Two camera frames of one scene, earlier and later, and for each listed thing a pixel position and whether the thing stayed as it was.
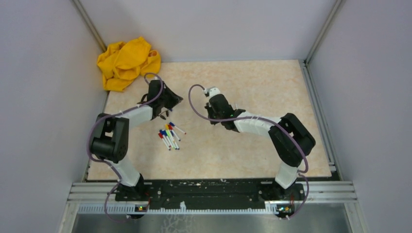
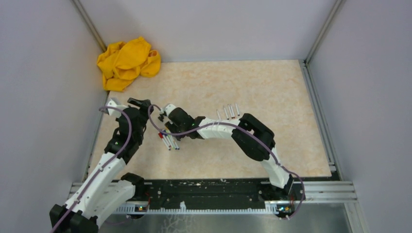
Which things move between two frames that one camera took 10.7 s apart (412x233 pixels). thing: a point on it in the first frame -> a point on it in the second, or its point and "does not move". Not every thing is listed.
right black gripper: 209,108 -> 170,126
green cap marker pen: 167,133 does not move
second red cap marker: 161,136 does not move
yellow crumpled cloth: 122,63 does not move
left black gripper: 175,98 -> 143,106
